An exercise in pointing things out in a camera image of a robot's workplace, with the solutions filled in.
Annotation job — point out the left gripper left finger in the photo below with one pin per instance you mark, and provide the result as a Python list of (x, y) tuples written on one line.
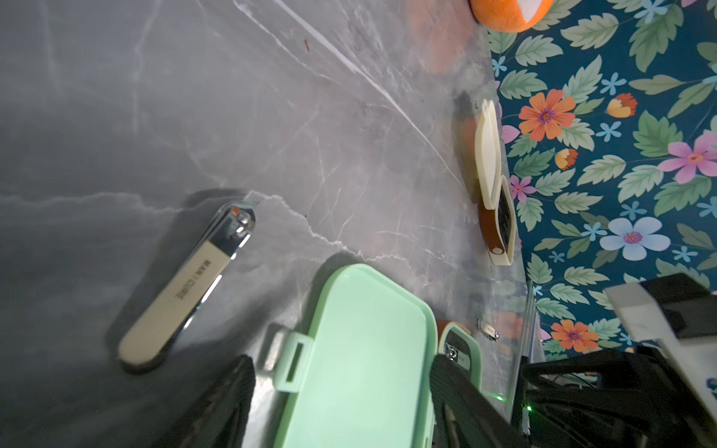
[(219, 417)]

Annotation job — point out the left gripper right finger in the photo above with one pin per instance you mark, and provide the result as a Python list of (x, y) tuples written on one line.
[(464, 418)]

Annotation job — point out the small silver nail clipper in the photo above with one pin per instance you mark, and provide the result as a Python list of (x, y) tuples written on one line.
[(488, 330)]

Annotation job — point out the cream large nail clipper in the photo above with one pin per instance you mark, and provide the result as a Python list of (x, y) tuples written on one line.
[(149, 340)]

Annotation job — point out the green nail clipper case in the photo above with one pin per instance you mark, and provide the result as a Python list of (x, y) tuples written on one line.
[(360, 376)]

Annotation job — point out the cream nail clipper case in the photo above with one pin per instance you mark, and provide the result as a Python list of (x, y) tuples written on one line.
[(495, 210)]

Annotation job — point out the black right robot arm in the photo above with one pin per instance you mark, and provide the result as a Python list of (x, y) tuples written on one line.
[(661, 393)]

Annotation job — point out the orange clownfish plush toy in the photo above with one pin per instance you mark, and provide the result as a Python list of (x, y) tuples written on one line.
[(510, 16)]

